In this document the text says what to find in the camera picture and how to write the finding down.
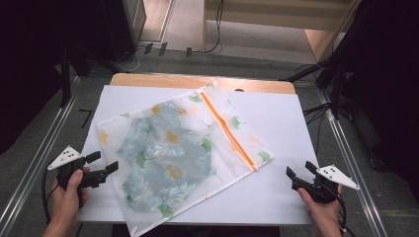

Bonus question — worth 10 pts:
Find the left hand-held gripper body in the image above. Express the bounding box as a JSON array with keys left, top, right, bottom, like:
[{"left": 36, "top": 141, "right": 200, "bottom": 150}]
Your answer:
[{"left": 47, "top": 145, "right": 109, "bottom": 209}]

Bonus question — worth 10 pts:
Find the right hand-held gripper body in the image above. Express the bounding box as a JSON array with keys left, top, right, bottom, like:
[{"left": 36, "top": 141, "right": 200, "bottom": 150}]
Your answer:
[{"left": 291, "top": 164, "right": 361, "bottom": 204}]

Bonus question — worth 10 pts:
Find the blue-grey floral garment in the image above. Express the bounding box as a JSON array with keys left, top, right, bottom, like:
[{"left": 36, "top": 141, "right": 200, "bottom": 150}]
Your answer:
[{"left": 117, "top": 101, "right": 215, "bottom": 213}]

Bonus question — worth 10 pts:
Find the leaf print mesh laundry bag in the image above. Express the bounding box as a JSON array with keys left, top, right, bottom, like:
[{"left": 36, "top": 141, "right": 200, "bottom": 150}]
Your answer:
[{"left": 96, "top": 82, "right": 275, "bottom": 237}]

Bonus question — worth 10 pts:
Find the person's right hand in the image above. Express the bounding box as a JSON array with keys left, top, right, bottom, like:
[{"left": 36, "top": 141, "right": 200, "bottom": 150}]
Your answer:
[{"left": 296, "top": 184, "right": 344, "bottom": 228}]

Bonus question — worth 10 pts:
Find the person's left hand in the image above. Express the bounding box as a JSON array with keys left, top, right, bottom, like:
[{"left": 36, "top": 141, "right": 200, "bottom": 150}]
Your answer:
[{"left": 48, "top": 167, "right": 91, "bottom": 228}]

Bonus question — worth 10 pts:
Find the white table board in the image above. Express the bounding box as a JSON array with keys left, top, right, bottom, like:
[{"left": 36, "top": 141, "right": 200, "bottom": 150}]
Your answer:
[{"left": 78, "top": 84, "right": 320, "bottom": 226}]

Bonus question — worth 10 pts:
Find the wooden table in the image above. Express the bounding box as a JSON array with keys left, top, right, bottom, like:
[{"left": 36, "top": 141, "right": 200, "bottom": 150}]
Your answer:
[{"left": 109, "top": 72, "right": 296, "bottom": 95}]

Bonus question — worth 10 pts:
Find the black curtain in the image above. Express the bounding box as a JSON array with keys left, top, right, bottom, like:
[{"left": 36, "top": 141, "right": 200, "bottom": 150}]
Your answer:
[
  {"left": 0, "top": 0, "right": 103, "bottom": 156},
  {"left": 329, "top": 0, "right": 419, "bottom": 198}
]

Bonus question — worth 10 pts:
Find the dark cabinet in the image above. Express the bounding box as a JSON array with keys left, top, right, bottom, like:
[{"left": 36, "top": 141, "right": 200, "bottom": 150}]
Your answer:
[{"left": 98, "top": 0, "right": 147, "bottom": 63}]

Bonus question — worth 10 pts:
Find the aluminium floor rail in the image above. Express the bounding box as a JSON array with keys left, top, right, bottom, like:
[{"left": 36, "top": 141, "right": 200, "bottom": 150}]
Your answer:
[
  {"left": 315, "top": 88, "right": 389, "bottom": 237},
  {"left": 0, "top": 76, "right": 83, "bottom": 237}
]

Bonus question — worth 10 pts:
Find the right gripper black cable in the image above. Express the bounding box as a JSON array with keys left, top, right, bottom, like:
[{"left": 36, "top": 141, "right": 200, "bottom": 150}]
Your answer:
[{"left": 335, "top": 193, "right": 358, "bottom": 237}]

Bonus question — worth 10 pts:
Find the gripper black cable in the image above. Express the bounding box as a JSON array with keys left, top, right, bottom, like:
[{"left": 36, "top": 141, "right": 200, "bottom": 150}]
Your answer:
[
  {"left": 41, "top": 166, "right": 62, "bottom": 225},
  {"left": 335, "top": 193, "right": 358, "bottom": 237}
]

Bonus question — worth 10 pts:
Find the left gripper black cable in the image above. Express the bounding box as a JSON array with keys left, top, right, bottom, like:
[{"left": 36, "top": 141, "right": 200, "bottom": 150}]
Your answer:
[{"left": 41, "top": 166, "right": 62, "bottom": 225}]

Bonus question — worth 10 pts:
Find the bundle of black floor cables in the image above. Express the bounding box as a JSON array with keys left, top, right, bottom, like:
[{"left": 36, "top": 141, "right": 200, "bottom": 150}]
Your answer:
[{"left": 301, "top": 102, "right": 333, "bottom": 153}]

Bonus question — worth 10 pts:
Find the white floor cable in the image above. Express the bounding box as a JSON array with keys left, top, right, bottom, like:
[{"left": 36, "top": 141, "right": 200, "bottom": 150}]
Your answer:
[{"left": 114, "top": 44, "right": 146, "bottom": 73}]

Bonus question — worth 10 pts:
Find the light wooden frame furniture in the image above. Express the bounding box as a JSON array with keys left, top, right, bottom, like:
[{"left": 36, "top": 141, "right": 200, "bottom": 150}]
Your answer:
[{"left": 202, "top": 0, "right": 363, "bottom": 64}]

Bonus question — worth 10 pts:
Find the thin black hanging cable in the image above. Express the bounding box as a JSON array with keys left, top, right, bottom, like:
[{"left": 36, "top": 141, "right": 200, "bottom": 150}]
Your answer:
[{"left": 192, "top": 0, "right": 225, "bottom": 54}]

